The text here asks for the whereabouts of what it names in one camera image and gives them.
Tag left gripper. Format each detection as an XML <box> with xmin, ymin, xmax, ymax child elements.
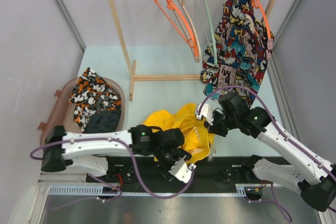
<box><xmin>153</xmin><ymin>145</ymin><xmax>191</xmax><ymax>182</ymax></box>

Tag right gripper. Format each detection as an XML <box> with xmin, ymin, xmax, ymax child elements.
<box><xmin>204</xmin><ymin>109</ymin><xmax>238</xmax><ymax>137</ymax></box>

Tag yellow shorts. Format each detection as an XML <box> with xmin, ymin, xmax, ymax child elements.
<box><xmin>143</xmin><ymin>103</ymin><xmax>216</xmax><ymax>163</ymax></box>

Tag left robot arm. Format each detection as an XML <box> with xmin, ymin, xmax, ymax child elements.
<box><xmin>41</xmin><ymin>124</ymin><xmax>196</xmax><ymax>183</ymax></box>

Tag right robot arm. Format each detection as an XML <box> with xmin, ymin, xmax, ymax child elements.
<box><xmin>195</xmin><ymin>92</ymin><xmax>335</xmax><ymax>212</ymax></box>

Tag comic print shorts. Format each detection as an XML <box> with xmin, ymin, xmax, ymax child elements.
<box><xmin>200</xmin><ymin>0</ymin><xmax>274</xmax><ymax>106</ymax></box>

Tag camouflage orange shorts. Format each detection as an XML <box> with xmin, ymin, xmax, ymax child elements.
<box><xmin>68</xmin><ymin>67</ymin><xmax>123</xmax><ymax>132</ymax></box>

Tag beige wooden hanger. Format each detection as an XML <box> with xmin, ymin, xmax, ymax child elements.
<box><xmin>170</xmin><ymin>0</ymin><xmax>201</xmax><ymax>63</ymax></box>

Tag mint green hanger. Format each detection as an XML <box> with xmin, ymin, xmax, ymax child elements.
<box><xmin>194</xmin><ymin>0</ymin><xmax>218</xmax><ymax>67</ymax></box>

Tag orange hanger left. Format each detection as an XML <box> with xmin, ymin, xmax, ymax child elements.
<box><xmin>153</xmin><ymin>0</ymin><xmax>200</xmax><ymax>62</ymax></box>

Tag dark navy garment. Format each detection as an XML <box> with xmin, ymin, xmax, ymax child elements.
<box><xmin>84</xmin><ymin>109</ymin><xmax>121</xmax><ymax>134</ymax></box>

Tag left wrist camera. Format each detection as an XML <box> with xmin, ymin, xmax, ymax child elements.
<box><xmin>169</xmin><ymin>158</ymin><xmax>196</xmax><ymax>184</ymax></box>

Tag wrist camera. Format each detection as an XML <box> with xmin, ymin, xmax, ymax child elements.
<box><xmin>169</xmin><ymin>158</ymin><xmax>196</xmax><ymax>184</ymax></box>
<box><xmin>195</xmin><ymin>103</ymin><xmax>214</xmax><ymax>125</ymax></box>

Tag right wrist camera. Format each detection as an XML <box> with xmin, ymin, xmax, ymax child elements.
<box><xmin>195</xmin><ymin>103</ymin><xmax>214</xmax><ymax>125</ymax></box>

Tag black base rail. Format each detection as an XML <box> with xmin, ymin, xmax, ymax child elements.
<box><xmin>86</xmin><ymin>155</ymin><xmax>270</xmax><ymax>194</ymax></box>

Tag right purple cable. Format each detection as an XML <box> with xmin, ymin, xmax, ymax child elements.
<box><xmin>198</xmin><ymin>86</ymin><xmax>336</xmax><ymax>222</ymax></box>

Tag purple cable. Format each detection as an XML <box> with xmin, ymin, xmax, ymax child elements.
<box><xmin>29</xmin><ymin>136</ymin><xmax>195</xmax><ymax>200</ymax></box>
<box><xmin>198</xmin><ymin>86</ymin><xmax>336</xmax><ymax>222</ymax></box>

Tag white cable duct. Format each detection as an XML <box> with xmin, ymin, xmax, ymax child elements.
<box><xmin>48</xmin><ymin>183</ymin><xmax>263</xmax><ymax>197</ymax></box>

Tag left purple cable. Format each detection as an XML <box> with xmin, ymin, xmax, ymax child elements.
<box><xmin>29</xmin><ymin>136</ymin><xmax>195</xmax><ymax>200</ymax></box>

